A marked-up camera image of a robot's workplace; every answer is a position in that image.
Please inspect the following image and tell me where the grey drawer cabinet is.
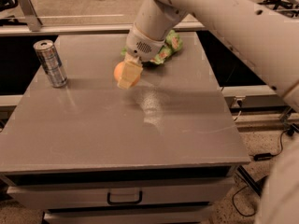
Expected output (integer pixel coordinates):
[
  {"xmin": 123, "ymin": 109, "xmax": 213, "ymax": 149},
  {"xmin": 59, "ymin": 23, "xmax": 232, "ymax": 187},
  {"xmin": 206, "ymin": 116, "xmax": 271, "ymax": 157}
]
[{"xmin": 0, "ymin": 32, "xmax": 249, "ymax": 224}]

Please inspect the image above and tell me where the green chip bag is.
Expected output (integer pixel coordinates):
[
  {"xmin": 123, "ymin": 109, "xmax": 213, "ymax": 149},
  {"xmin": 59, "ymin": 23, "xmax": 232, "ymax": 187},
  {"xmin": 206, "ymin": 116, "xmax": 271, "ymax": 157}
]
[{"xmin": 121, "ymin": 30, "xmax": 183, "ymax": 65}]

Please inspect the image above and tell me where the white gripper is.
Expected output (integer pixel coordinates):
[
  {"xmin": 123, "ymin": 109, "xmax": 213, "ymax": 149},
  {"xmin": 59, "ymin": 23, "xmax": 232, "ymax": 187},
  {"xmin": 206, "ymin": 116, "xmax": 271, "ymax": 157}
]
[{"xmin": 116, "ymin": 23, "xmax": 166, "ymax": 91}]

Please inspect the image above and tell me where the black power adapter cable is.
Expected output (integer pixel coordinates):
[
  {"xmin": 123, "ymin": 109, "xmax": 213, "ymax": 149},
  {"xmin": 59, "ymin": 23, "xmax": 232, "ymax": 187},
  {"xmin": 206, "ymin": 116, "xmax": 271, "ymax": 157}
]
[{"xmin": 252, "ymin": 128, "xmax": 289, "ymax": 162}]

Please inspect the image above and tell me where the black drawer handle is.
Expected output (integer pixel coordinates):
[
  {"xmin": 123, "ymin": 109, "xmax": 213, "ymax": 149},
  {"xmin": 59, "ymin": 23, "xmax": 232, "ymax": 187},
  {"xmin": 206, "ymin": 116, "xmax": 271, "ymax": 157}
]
[{"xmin": 107, "ymin": 190, "xmax": 143, "ymax": 206}]

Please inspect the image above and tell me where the silver redbull can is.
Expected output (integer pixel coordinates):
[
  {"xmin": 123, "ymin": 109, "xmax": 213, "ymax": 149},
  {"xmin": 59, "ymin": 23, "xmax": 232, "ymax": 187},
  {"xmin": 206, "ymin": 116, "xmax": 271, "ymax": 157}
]
[{"xmin": 34, "ymin": 40, "xmax": 67, "ymax": 88}]

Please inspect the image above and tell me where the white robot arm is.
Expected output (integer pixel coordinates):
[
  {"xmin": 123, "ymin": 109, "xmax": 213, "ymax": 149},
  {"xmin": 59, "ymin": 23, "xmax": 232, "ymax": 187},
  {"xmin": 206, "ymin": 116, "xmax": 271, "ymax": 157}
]
[{"xmin": 118, "ymin": 0, "xmax": 299, "ymax": 224}]

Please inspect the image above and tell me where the metal window bracket left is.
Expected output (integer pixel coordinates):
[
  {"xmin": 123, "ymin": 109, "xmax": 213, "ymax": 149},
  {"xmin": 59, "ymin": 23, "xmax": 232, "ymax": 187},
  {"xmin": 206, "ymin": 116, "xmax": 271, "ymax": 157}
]
[{"xmin": 18, "ymin": 0, "xmax": 42, "ymax": 32}]

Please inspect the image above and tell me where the black office chair base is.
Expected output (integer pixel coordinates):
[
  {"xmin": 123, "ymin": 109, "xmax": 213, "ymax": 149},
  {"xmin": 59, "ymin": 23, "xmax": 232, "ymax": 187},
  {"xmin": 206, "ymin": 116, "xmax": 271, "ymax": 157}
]
[{"xmin": 259, "ymin": 0, "xmax": 299, "ymax": 18}]

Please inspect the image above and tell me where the orange fruit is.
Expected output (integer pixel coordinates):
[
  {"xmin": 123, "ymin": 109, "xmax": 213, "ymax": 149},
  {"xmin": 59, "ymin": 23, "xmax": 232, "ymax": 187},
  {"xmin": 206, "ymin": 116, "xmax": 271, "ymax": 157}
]
[{"xmin": 113, "ymin": 61, "xmax": 141, "ymax": 88}]

